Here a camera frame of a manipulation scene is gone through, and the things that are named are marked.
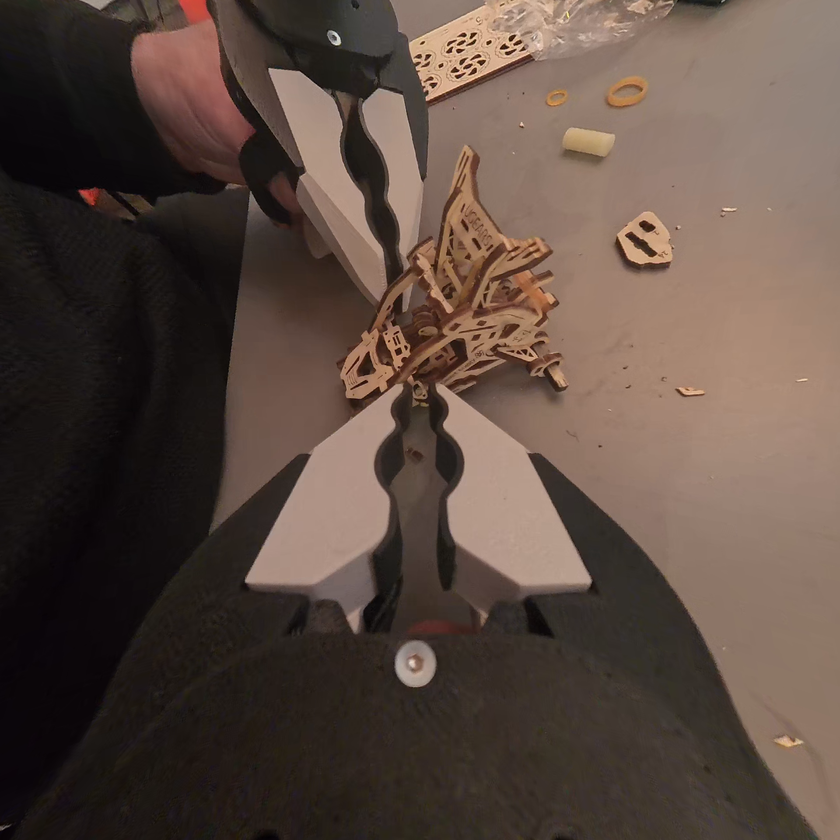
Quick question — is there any wooden buggy model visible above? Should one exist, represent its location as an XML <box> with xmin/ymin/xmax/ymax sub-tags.
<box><xmin>340</xmin><ymin>146</ymin><xmax>568</xmax><ymax>411</ymax></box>

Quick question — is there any large yellow rubber band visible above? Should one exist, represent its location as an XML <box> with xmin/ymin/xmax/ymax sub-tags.
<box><xmin>606</xmin><ymin>76</ymin><xmax>649</xmax><ymax>109</ymax></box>

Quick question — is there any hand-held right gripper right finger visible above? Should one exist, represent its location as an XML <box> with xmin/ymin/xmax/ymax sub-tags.
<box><xmin>428</xmin><ymin>383</ymin><xmax>593</xmax><ymax>626</ymax></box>

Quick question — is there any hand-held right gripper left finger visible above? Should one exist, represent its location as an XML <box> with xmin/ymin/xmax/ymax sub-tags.
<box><xmin>245</xmin><ymin>385</ymin><xmax>404</xmax><ymax>633</ymax></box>

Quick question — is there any person's left forearm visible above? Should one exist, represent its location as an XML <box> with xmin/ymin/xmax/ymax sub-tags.
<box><xmin>0</xmin><ymin>0</ymin><xmax>227</xmax><ymax>198</ymax></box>

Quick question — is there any clear plastic bag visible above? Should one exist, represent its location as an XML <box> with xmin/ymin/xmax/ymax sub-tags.
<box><xmin>489</xmin><ymin>0</ymin><xmax>677</xmax><ymax>61</ymax></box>

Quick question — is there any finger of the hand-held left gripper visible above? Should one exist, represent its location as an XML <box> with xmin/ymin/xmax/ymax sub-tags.
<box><xmin>266</xmin><ymin>67</ymin><xmax>393</xmax><ymax>307</ymax></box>
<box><xmin>363</xmin><ymin>87</ymin><xmax>429</xmax><ymax>311</ymax></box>

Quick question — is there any pale wax cylinder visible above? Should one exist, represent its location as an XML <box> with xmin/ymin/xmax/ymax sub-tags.
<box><xmin>562</xmin><ymin>126</ymin><xmax>616</xmax><ymax>158</ymax></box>

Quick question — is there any person's left hand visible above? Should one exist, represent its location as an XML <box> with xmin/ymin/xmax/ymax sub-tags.
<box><xmin>130</xmin><ymin>18</ymin><xmax>307</xmax><ymax>228</ymax></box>

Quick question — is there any wooden parts sheet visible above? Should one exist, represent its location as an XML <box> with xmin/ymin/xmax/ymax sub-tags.
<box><xmin>407</xmin><ymin>0</ymin><xmax>536</xmax><ymax>106</ymax></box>

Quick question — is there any flat slotted wooden part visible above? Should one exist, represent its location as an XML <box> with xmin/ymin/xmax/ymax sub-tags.
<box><xmin>616</xmin><ymin>211</ymin><xmax>675</xmax><ymax>270</ymax></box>

